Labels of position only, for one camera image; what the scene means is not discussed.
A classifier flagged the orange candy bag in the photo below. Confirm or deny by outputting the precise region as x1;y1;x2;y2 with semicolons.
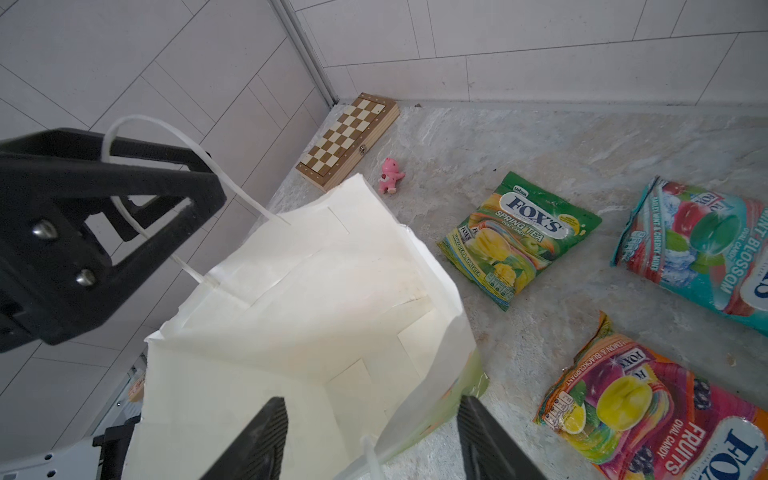
534;314;767;479

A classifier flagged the small pink toy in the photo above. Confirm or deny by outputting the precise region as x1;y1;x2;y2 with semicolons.
378;158;406;194

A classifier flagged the wooden chessboard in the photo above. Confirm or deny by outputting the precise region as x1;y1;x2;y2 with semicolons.
296;93;400;192

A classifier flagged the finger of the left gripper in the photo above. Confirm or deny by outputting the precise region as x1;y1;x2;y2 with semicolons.
1;128;226;351

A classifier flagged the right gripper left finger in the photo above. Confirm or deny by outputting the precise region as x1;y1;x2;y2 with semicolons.
201;397;289;480

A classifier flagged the white paper bag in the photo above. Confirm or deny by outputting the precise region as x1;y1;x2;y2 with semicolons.
124;175;489;479

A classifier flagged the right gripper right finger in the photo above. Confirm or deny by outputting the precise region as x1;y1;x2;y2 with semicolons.
456;395;546;480

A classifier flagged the green candy bag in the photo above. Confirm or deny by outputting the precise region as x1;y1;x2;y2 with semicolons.
438;172;602;311

